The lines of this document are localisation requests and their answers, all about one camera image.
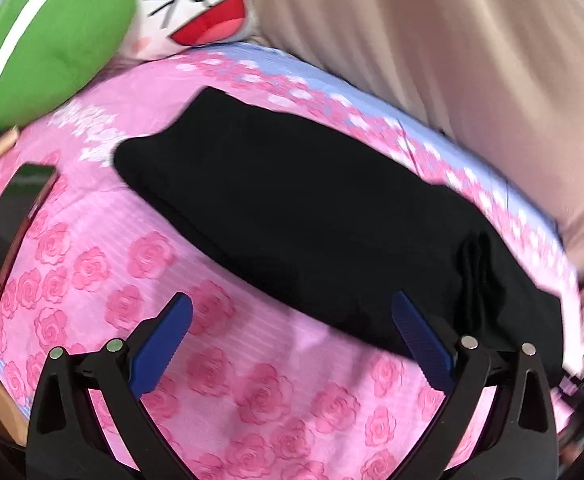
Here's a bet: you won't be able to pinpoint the white cartoon face pillow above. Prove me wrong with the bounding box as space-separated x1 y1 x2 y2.
121 0 259 59

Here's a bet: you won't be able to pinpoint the green plush pillow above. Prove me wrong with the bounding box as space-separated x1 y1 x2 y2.
0 0 138 131

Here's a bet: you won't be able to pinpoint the black pants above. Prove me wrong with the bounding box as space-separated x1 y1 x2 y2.
113 86 567 386

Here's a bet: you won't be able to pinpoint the red-edged smartphone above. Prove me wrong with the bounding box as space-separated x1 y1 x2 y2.
0 162 58 315

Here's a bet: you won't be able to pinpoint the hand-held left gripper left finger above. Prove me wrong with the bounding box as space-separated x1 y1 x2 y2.
26 292 194 480

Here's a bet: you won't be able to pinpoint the pink rose print bed sheet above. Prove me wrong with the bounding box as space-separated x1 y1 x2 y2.
0 41 584 480

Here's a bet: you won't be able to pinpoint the beige curtain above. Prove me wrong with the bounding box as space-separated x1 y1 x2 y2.
242 0 584 371

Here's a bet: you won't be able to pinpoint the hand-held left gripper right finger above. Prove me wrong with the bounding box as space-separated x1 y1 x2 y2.
391 290 558 480

